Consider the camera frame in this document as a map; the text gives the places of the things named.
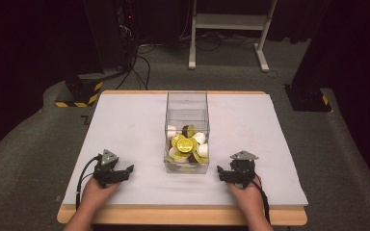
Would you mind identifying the white table mat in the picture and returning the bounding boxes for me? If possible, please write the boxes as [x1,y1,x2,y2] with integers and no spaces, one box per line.
[62,92,309,207]

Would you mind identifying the dark equipment tower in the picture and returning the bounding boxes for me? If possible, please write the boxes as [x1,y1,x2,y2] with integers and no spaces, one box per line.
[114,0,140,70]

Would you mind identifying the wooden table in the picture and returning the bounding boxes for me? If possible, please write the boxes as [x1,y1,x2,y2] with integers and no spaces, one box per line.
[56,90,309,227]

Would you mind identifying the black yellow striped stand base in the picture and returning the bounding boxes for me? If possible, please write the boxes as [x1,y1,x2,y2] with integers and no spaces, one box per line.
[54,72,105,109]

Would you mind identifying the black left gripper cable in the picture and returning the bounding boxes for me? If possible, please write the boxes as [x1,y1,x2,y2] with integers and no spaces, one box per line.
[74,155,100,210]

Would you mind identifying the clear plastic box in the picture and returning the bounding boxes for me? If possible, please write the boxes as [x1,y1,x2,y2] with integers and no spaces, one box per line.
[163,90,211,175]

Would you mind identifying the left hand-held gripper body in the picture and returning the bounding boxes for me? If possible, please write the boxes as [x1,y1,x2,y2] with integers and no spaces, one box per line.
[92,148,123,189]

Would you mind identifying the white metal stand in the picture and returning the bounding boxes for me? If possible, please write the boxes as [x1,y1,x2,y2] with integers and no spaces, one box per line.
[187,0,279,73]

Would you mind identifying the black floor cables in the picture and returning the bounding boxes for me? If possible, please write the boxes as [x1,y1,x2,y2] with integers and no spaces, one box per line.
[115,43,158,91]

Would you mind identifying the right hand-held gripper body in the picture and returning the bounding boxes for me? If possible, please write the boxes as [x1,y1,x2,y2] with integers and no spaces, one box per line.
[229,150,260,190]

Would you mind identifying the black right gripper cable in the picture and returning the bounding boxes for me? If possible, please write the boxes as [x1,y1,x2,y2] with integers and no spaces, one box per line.
[252,175,272,225]

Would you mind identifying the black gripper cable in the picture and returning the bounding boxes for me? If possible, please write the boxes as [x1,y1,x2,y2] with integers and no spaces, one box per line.
[74,155,100,210]
[252,175,272,225]

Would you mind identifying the person's left hand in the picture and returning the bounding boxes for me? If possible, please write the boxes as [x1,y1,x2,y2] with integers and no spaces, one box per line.
[81,177,120,210]

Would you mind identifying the person's right hand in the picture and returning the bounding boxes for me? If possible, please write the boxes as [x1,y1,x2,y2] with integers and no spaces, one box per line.
[226,182,267,219]

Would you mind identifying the pile of green-lidded capsules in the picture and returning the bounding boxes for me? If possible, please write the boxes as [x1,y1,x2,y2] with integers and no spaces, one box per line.
[166,123,210,166]

